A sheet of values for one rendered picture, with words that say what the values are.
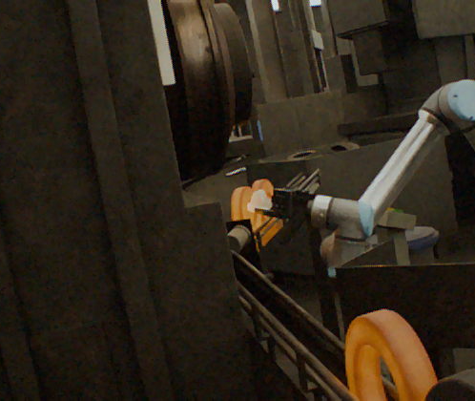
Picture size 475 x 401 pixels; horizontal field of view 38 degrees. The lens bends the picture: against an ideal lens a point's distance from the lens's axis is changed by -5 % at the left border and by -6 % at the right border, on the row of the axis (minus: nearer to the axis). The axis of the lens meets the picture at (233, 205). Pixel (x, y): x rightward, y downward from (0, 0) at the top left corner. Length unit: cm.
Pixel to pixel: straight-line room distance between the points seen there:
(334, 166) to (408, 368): 313
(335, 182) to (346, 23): 188
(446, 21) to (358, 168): 163
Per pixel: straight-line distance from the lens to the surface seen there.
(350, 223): 198
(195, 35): 140
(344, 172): 384
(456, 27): 520
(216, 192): 427
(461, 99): 205
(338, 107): 553
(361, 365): 83
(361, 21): 528
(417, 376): 70
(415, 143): 217
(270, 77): 1056
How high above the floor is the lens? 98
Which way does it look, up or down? 6 degrees down
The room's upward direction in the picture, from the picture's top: 11 degrees counter-clockwise
